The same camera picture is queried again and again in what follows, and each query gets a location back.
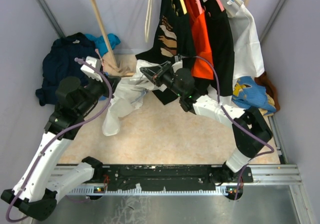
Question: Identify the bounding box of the navy blue garment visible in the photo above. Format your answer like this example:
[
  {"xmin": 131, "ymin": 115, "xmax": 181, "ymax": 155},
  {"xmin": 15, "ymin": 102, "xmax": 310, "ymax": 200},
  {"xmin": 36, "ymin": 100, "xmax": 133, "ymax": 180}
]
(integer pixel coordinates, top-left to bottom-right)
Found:
[{"xmin": 35, "ymin": 32, "xmax": 98, "ymax": 106}]

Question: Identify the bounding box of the black printed hanging shirt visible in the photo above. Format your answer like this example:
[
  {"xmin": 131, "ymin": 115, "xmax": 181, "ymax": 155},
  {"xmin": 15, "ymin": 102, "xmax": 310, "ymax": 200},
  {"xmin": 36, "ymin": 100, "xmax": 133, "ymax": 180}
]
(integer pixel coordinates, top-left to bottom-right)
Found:
[{"xmin": 136, "ymin": 0, "xmax": 196, "ymax": 105}]

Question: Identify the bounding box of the beige hanger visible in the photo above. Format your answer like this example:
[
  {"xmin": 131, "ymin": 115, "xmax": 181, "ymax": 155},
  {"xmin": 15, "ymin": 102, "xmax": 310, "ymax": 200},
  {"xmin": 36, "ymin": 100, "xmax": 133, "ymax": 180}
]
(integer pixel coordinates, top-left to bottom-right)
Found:
[{"xmin": 144, "ymin": 0, "xmax": 153, "ymax": 43}]

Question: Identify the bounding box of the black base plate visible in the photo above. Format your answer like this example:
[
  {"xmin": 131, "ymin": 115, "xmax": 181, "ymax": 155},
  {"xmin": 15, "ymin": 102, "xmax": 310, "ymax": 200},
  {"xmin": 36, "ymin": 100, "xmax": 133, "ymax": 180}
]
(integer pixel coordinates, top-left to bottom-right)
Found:
[{"xmin": 85, "ymin": 164, "xmax": 253, "ymax": 192}]

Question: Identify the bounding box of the brown garment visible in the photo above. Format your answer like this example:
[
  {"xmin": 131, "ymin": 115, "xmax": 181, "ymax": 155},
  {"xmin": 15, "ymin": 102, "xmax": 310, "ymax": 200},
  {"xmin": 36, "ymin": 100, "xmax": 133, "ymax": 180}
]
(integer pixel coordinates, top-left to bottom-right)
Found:
[{"xmin": 254, "ymin": 71, "xmax": 281, "ymax": 112}]

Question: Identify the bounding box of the blue yellow printed garment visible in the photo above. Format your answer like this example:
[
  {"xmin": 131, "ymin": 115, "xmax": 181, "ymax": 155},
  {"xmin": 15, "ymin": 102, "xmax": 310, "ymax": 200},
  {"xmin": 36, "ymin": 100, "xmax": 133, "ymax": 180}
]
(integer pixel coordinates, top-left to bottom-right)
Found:
[{"xmin": 232, "ymin": 76, "xmax": 277, "ymax": 116}]

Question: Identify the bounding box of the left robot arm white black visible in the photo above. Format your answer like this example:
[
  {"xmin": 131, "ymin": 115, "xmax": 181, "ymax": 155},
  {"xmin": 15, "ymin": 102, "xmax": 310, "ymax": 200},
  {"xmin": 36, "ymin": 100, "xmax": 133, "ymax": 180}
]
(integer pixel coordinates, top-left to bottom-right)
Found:
[{"xmin": 0, "ymin": 76, "xmax": 121, "ymax": 223}]

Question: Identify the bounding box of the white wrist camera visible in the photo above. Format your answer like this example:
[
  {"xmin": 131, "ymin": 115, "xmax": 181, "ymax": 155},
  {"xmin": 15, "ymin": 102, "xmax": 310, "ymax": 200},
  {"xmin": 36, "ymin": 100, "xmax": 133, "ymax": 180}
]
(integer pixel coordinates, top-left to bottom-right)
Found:
[
  {"xmin": 80, "ymin": 56, "xmax": 103, "ymax": 82},
  {"xmin": 172, "ymin": 55, "xmax": 183, "ymax": 73}
]

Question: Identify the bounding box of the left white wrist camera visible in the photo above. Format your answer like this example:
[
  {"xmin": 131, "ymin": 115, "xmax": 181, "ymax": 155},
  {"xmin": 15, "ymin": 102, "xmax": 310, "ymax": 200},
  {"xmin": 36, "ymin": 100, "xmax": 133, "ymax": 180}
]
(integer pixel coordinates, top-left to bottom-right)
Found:
[{"xmin": 80, "ymin": 56, "xmax": 103, "ymax": 82}]

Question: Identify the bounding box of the orange hanging shirt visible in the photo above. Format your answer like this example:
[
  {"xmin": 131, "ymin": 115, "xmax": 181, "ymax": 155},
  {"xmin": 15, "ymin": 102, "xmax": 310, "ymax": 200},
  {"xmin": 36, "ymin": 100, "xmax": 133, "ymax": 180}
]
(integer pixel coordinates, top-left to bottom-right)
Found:
[{"xmin": 184, "ymin": 0, "xmax": 214, "ymax": 80}]

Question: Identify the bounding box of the teal garment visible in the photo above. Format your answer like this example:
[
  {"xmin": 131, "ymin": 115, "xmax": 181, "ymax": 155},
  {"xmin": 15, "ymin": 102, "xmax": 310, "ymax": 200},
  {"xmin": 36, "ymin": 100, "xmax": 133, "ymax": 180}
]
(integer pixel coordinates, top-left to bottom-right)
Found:
[{"xmin": 85, "ymin": 33, "xmax": 121, "ymax": 56}]

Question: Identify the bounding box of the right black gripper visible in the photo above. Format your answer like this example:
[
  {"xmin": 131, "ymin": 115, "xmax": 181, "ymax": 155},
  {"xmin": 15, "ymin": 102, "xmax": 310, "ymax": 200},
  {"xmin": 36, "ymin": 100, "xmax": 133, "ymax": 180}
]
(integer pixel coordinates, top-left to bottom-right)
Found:
[{"xmin": 140, "ymin": 61, "xmax": 184, "ymax": 98}]

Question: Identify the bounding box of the white t shirt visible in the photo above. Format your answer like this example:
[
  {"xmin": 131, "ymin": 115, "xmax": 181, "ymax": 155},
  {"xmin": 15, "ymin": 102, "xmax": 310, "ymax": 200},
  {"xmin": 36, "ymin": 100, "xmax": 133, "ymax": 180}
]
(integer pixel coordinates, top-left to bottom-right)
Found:
[{"xmin": 102, "ymin": 59, "xmax": 159, "ymax": 136}]

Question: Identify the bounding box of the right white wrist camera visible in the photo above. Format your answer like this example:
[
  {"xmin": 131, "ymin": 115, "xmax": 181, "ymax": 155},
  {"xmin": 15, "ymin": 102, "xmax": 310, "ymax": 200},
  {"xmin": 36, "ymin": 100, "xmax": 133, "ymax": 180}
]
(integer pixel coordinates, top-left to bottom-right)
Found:
[{"xmin": 172, "ymin": 55, "xmax": 183, "ymax": 73}]

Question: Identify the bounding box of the beige garment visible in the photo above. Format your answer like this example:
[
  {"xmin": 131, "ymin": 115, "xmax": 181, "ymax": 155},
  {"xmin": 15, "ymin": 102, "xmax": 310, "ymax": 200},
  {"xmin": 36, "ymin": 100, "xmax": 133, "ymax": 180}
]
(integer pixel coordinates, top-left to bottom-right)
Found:
[{"xmin": 102, "ymin": 52, "xmax": 137, "ymax": 77}]

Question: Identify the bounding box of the white hanging shirt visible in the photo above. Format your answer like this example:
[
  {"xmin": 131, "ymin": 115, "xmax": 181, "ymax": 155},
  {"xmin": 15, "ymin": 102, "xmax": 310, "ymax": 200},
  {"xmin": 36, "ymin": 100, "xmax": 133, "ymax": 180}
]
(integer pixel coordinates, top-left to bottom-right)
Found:
[{"xmin": 207, "ymin": 0, "xmax": 265, "ymax": 109}]

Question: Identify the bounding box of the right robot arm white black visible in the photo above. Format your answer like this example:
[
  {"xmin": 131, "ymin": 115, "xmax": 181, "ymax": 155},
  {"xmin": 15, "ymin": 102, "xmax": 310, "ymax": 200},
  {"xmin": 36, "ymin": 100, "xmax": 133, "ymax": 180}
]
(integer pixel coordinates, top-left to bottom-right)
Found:
[{"xmin": 140, "ymin": 62, "xmax": 273, "ymax": 182}]

